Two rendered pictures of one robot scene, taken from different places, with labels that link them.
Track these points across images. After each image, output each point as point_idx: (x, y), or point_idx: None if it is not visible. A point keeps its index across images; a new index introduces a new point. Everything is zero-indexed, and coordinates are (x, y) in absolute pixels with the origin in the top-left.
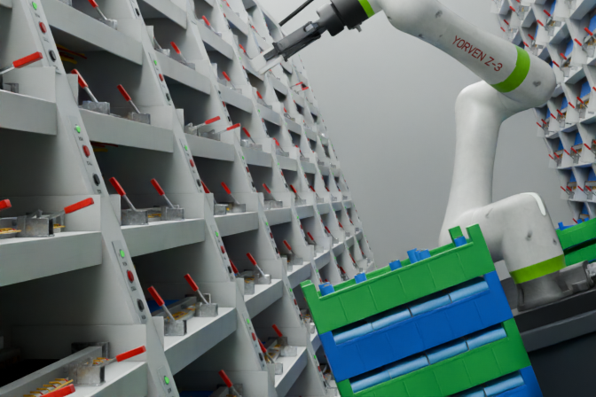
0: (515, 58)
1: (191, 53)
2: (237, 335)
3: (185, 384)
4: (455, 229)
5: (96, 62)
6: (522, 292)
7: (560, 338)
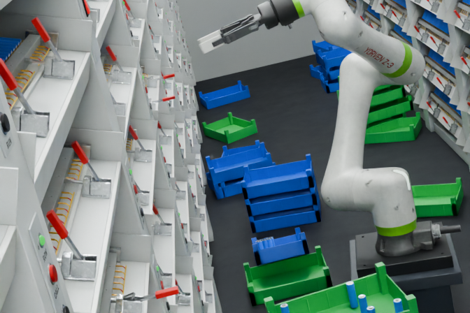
0: (403, 57)
1: None
2: None
3: None
4: (381, 267)
5: None
6: (383, 242)
7: (411, 288)
